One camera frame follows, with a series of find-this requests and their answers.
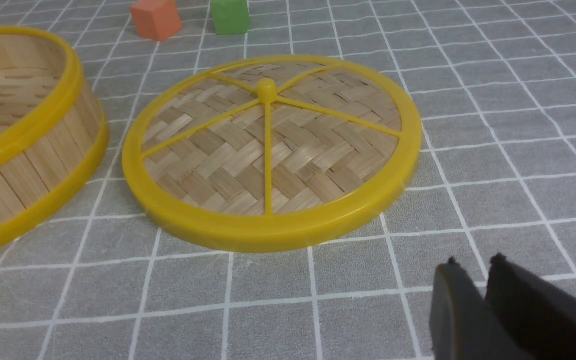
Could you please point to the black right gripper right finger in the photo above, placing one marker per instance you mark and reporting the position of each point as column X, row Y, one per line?
column 539, row 316

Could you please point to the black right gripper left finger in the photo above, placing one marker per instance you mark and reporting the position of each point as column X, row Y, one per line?
column 462, row 326

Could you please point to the woven bamboo steamer lid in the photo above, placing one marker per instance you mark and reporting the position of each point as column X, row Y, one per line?
column 273, row 153

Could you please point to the bamboo steamer basket yellow rim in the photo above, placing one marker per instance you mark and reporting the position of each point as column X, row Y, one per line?
column 53, row 129

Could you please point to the grey checked tablecloth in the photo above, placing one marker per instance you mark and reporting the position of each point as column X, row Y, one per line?
column 495, row 84

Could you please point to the green cube block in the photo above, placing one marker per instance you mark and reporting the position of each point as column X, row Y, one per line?
column 230, row 17

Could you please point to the orange cube block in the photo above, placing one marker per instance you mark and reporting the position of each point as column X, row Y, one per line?
column 156, row 20

